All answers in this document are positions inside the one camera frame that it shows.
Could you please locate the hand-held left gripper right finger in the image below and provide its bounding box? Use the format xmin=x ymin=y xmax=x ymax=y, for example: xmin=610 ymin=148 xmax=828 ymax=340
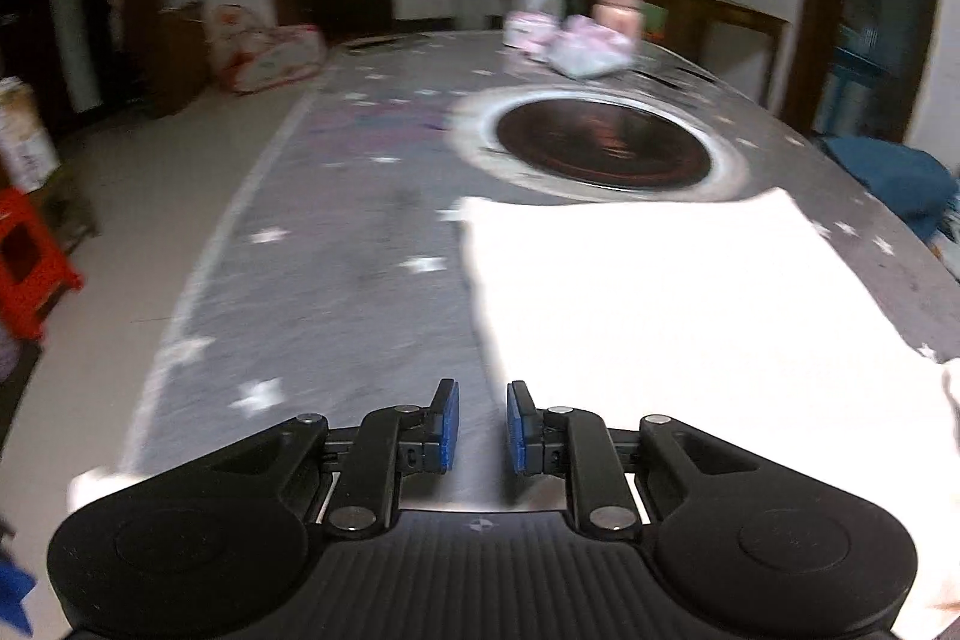
xmin=507 ymin=380 xmax=758 ymax=542

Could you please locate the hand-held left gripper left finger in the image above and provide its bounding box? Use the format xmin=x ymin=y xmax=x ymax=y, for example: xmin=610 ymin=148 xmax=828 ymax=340
xmin=210 ymin=379 xmax=460 ymax=541

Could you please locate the white cloth garment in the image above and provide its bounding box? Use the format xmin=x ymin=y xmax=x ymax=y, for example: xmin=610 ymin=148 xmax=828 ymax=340
xmin=457 ymin=188 xmax=960 ymax=618

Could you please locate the grey star-patterned tablecloth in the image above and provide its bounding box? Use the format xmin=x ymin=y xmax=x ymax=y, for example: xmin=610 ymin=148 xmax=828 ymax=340
xmin=120 ymin=29 xmax=960 ymax=513

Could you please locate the round black table stove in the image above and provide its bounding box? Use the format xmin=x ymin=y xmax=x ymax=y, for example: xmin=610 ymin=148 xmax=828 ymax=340
xmin=495 ymin=92 xmax=713 ymax=191

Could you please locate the clear plastic bag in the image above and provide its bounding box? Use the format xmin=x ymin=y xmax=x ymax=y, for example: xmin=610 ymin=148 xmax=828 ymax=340
xmin=547 ymin=15 xmax=635 ymax=80

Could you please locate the pink tissue pack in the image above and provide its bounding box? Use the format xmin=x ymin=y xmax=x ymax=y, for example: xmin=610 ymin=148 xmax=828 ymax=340
xmin=504 ymin=10 xmax=563 ymax=59

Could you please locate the pink and white quilt bag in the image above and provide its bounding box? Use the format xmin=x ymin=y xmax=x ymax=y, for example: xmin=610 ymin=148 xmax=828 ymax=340
xmin=208 ymin=4 xmax=329 ymax=94

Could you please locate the pink jar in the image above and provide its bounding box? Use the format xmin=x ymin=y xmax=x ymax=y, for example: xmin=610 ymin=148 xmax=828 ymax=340
xmin=592 ymin=0 xmax=646 ymax=43

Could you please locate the red plastic stool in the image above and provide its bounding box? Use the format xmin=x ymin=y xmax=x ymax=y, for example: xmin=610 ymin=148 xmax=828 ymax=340
xmin=0 ymin=188 xmax=84 ymax=341

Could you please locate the dark blue cloth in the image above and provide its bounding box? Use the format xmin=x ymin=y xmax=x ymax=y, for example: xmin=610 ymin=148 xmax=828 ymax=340
xmin=816 ymin=134 xmax=960 ymax=245

